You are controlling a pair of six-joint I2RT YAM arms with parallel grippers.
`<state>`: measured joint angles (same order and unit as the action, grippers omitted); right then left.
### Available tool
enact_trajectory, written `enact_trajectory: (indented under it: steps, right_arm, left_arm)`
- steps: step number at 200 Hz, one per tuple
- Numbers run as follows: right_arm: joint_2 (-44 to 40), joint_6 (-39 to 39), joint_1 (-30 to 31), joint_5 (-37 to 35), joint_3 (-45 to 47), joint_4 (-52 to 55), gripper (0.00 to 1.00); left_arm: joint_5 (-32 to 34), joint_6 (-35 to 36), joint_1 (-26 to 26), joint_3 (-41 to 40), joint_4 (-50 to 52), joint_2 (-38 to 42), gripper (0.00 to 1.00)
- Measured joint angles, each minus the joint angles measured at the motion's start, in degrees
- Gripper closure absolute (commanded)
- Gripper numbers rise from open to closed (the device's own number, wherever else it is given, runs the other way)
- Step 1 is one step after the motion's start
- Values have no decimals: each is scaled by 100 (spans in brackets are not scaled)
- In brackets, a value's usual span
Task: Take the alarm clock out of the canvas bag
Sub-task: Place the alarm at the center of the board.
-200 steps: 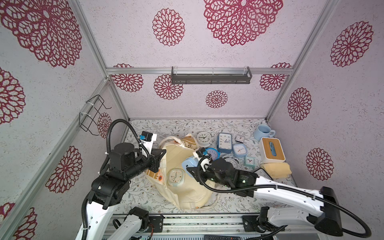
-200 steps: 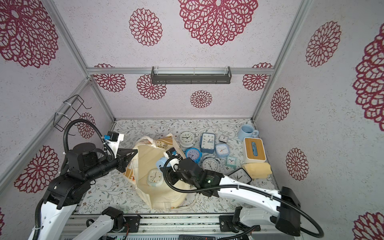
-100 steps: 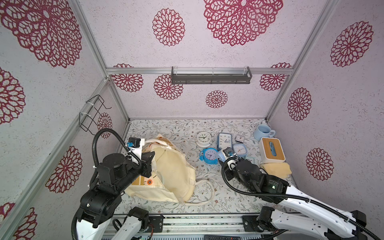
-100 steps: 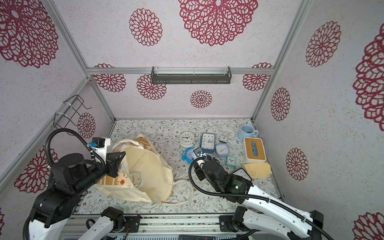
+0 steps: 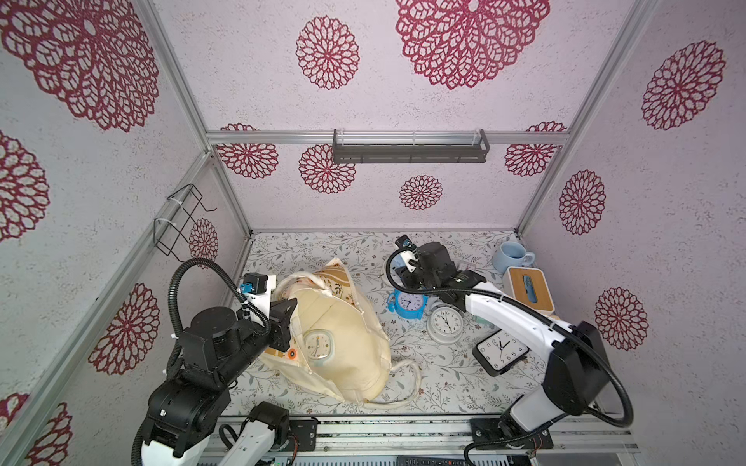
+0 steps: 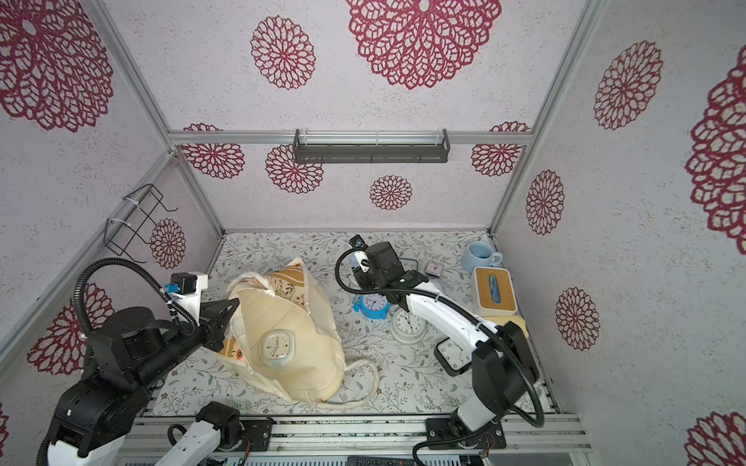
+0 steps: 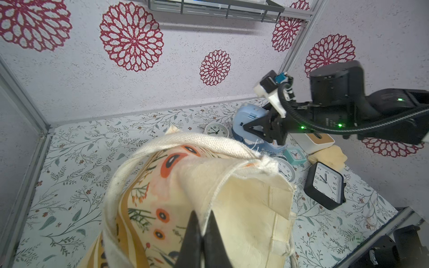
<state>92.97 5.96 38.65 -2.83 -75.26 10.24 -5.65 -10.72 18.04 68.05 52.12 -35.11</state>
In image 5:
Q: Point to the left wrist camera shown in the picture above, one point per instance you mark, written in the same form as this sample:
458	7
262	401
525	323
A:
256	291

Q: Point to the silver round alarm clock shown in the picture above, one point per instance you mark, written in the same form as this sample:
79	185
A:
445	325

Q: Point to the bright blue round alarm clock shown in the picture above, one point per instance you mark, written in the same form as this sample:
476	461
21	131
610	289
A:
406	305

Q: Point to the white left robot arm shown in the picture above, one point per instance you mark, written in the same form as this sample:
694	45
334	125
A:
218	346

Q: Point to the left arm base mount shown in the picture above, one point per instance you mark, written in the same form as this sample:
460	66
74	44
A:
303	432

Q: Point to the black wire wall rack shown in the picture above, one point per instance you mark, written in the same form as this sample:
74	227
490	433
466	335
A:
188	232

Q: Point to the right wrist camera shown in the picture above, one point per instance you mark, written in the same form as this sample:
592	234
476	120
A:
407	257

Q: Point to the black keyboard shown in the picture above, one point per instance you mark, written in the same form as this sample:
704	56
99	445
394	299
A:
428	461

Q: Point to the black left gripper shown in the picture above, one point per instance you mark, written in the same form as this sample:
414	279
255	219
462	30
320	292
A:
282	310

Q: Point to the black wall shelf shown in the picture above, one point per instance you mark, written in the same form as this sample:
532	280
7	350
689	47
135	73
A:
414	152

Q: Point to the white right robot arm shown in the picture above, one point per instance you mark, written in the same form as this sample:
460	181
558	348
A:
578	378

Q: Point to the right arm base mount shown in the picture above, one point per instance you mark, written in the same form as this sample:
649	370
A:
511	436

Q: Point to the light blue mug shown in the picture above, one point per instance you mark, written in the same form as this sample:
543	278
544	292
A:
512	254

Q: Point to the black square alarm clock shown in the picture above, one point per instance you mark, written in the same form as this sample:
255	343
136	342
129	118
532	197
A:
499	352

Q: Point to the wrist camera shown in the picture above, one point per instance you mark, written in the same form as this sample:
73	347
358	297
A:
407	257
256	291

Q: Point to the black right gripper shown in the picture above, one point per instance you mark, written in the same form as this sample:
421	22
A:
417	271

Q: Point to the white wooden tissue box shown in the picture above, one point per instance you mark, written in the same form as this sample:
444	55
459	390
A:
529	286

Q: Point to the white teal square alarm clock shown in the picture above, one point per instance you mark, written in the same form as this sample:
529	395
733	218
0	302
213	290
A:
318	346

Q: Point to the cream printed canvas bag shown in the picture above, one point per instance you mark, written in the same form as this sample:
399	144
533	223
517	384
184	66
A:
358	372

